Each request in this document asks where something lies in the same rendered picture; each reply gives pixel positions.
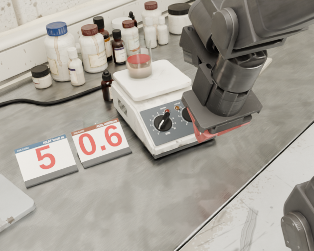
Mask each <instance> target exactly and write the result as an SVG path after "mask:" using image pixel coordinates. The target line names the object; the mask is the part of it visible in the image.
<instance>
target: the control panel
mask: <svg viewBox="0 0 314 251"><path fill-rule="evenodd" d="M176 106H179V110H176V109H175V107H176ZM184 108H185V106H184V105H183V103H182V101H181V99H179V100H176V101H173V102H169V103H166V104H163V105H160V106H156V107H153V108H150V109H147V110H143V111H140V115H141V117H142V119H143V121H144V123H145V125H146V127H147V129H148V131H149V134H150V136H151V138H152V140H153V142H154V144H155V146H159V145H162V144H165V143H167V142H170V141H173V140H176V139H179V138H182V137H185V136H188V135H191V134H194V128H193V122H188V121H186V120H185V119H184V118H183V116H182V111H183V109H184ZM166 109H169V113H170V116H169V118H170V119H171V121H172V126H171V128H170V129H169V130H168V131H159V130H158V129H156V128H155V126H154V120H155V118H156V117H157V116H160V115H164V114H165V113H166V112H165V110H166Z"/></svg>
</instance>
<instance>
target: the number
mask: <svg viewBox="0 0 314 251"><path fill-rule="evenodd" d="M17 155H18V158H19V161H20V164H21V168H22V171H23V174H24V177H28V176H31V175H34V174H37V173H40V172H43V171H46V170H49V169H52V168H55V167H58V166H61V165H64V164H67V163H70V162H73V159H72V156H71V153H70V151H69V148H68V145H67V142H66V139H62V140H59V141H55V142H52V143H49V144H46V145H43V146H39V147H36V148H33V149H30V150H26V151H23V152H20V153H17Z"/></svg>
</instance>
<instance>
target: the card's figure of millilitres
mask: <svg viewBox="0 0 314 251"><path fill-rule="evenodd" d="M74 138H75V141H76V144H77V147H78V149H79V152H80V155H81V158H85V157H88V156H91V155H94V154H97V153H100V152H103V151H106V150H109V149H112V148H115V147H118V146H121V145H124V144H126V141H125V139H124V136H123V134H122V131H121V129H120V126H119V124H118V122H117V123H114V124H111V125H107V126H104V127H100V128H97V129H94V130H91V131H87V132H84V133H81V134H78V135H75V136H74Z"/></svg>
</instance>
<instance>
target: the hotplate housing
mask: <svg viewBox="0 0 314 251"><path fill-rule="evenodd" d="M111 89H112V96H113V102H114V107H115V108H116V110H117V112H118V113H119V114H120V115H121V117H122V118H123V119H124V120H125V122H126V123H127V124H128V126H129V127H130V128H131V129H132V131H133V132H134V133H135V134H136V136H137V137H138V138H139V140H140V141H141V142H142V143H143V145H144V146H145V147H146V148H147V150H148V151H149V152H150V154H151V155H152V156H153V157H154V159H157V158H160V157H162V156H165V155H168V154H171V153H174V152H177V151H179V150H182V149H185V148H188V147H191V146H194V145H196V144H199V142H198V141H197V139H196V137H195V134H191V135H188V136H185V137H182V138H179V139H176V140H173V141H170V142H167V143H165V144H162V145H159V146H155V144H154V142H153V140H152V138H151V136H150V134H149V131H148V129H147V127H146V125H145V123H144V121H143V119H142V117H141V115H140V111H143V110H147V109H150V108H153V107H156V106H160V105H163V104H166V103H169V102H173V101H176V100H179V99H181V97H182V93H183V92H185V91H188V90H192V86H188V87H185V88H182V89H178V90H175V91H172V92H168V93H165V94H162V95H158V96H155V97H152V98H149V99H145V100H142V101H134V100H133V99H132V98H131V97H130V96H129V95H128V94H127V93H126V92H125V91H124V89H123V88H122V87H121V86H120V85H119V84H118V83H117V82H116V81H112V84H111ZM213 138H216V136H214V137H211V138H209V139H207V140H205V141H208V140H210V139H213ZM205 141H203V142H205Z"/></svg>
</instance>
